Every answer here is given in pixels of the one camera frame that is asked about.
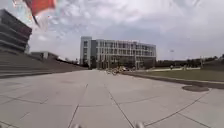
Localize wide grey stone steps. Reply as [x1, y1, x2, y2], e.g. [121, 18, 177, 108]
[0, 50, 89, 80]

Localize grass lawn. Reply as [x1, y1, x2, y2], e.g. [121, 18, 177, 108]
[136, 68, 224, 83]

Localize red flag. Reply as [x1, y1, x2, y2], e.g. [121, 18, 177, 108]
[23, 0, 57, 28]

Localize pale building with many windows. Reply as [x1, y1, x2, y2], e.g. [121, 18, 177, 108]
[79, 36, 157, 70]

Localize dark layered building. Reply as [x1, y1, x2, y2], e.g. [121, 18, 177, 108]
[0, 8, 33, 55]

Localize grey concrete slab plaza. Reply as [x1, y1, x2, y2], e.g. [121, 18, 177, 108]
[0, 69, 224, 128]

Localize row of trees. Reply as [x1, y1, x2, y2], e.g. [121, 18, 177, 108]
[155, 54, 224, 69]

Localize group of parked bicycles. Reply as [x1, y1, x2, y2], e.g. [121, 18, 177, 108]
[105, 65, 132, 76]

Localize dark low kerb wall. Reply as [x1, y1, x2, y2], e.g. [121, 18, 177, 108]
[120, 71, 224, 90]

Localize low grey building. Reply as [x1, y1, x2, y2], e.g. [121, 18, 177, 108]
[30, 51, 60, 61]

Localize round manhole cover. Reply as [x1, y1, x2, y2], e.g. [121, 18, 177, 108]
[181, 85, 210, 93]

